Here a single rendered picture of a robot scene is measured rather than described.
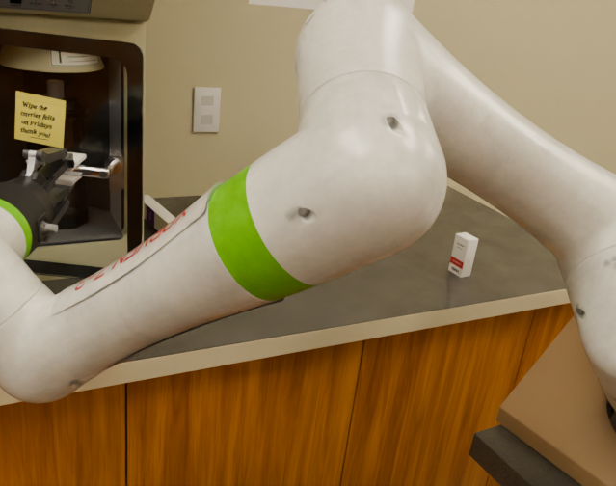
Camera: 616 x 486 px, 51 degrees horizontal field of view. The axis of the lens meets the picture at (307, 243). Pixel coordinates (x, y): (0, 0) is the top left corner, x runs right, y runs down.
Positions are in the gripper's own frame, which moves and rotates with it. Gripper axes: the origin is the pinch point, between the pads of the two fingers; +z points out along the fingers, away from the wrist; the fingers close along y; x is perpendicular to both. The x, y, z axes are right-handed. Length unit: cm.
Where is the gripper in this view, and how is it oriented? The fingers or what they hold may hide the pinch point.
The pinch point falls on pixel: (69, 169)
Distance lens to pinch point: 105.8
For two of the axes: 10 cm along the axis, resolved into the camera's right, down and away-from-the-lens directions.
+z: 0.1, -3.9, 9.2
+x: -9.9, -1.0, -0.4
